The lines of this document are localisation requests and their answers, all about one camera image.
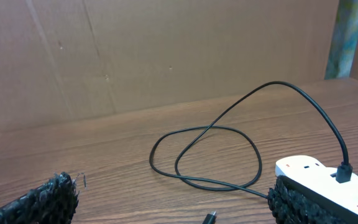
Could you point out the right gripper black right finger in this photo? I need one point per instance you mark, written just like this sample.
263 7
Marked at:
291 202

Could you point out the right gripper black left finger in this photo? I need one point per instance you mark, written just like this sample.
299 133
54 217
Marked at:
54 202

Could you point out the white power strip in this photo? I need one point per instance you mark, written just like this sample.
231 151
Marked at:
319 183

